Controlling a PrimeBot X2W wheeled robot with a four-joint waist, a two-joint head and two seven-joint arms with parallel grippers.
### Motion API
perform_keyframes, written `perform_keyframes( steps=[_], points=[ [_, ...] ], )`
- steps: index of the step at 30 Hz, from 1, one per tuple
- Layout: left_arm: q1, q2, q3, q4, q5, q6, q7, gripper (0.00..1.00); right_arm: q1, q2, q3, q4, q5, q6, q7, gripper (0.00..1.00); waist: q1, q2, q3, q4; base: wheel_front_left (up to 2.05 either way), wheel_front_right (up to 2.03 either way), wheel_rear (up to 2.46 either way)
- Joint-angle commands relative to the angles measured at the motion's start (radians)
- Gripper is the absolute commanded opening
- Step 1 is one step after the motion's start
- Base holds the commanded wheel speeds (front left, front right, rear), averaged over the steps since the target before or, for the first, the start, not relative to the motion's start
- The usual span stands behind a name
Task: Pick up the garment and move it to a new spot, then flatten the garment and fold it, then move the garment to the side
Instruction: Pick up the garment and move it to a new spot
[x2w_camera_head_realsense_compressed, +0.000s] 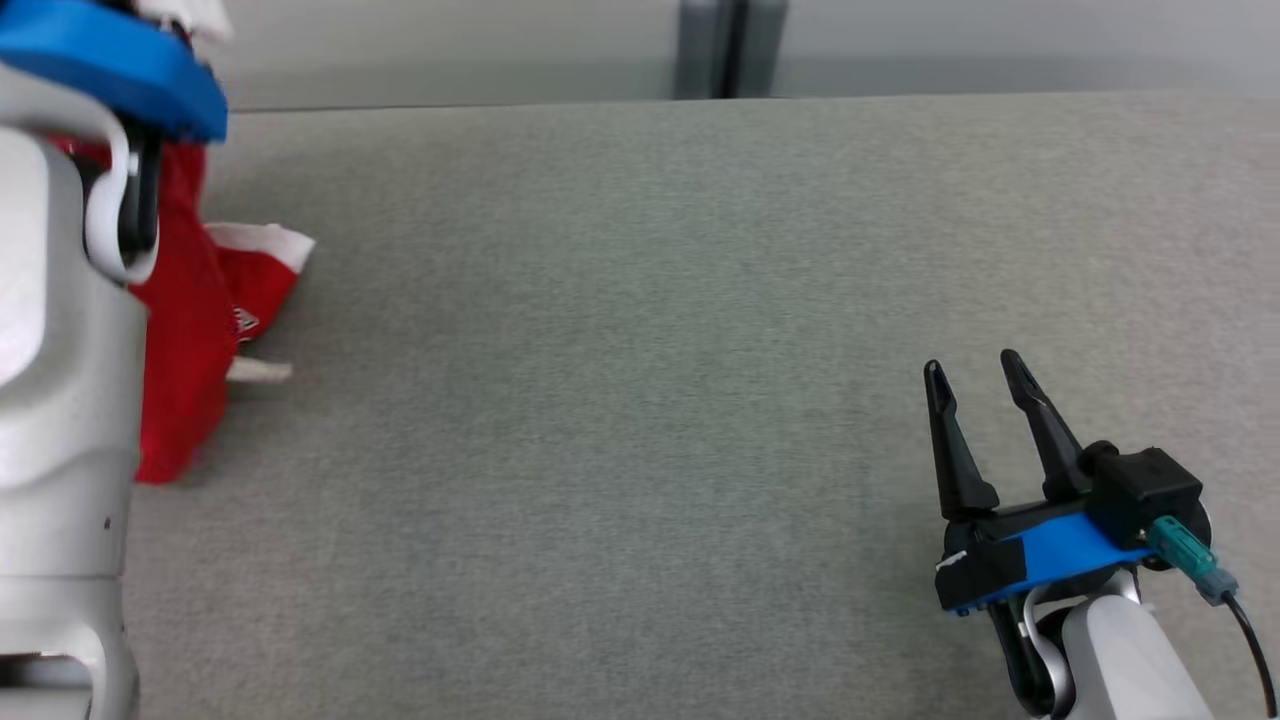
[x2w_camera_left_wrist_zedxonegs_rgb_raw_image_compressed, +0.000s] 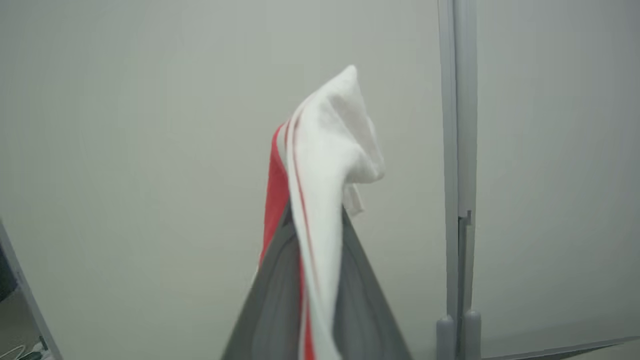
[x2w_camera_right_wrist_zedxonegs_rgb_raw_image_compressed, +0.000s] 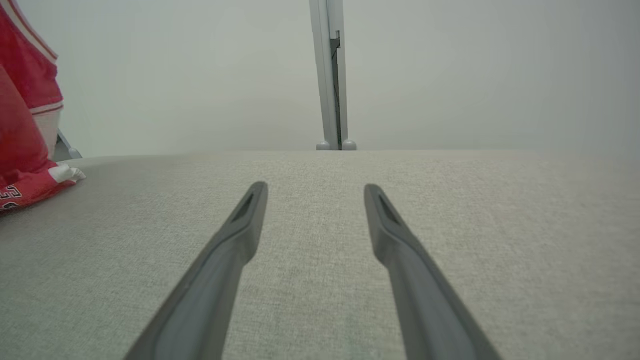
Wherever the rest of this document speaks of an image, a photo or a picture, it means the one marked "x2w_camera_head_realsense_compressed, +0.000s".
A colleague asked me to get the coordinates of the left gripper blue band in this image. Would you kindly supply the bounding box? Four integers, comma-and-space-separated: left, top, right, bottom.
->
0, 0, 228, 141

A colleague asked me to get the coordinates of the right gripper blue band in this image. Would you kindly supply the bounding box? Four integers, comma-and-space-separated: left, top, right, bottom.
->
923, 348, 1153, 616

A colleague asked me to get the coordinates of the teal right camera cable connector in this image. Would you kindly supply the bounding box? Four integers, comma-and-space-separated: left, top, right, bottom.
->
1148, 515, 1241, 607

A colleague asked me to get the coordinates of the black right camera cable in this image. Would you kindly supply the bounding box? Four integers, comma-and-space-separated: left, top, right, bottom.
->
1225, 590, 1280, 720

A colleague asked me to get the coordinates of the grey cylinder post foot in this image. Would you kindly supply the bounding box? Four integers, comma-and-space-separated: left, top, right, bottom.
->
742, 0, 791, 98

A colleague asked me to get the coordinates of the grey post behind table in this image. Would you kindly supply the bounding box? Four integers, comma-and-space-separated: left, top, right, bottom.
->
677, 0, 736, 99

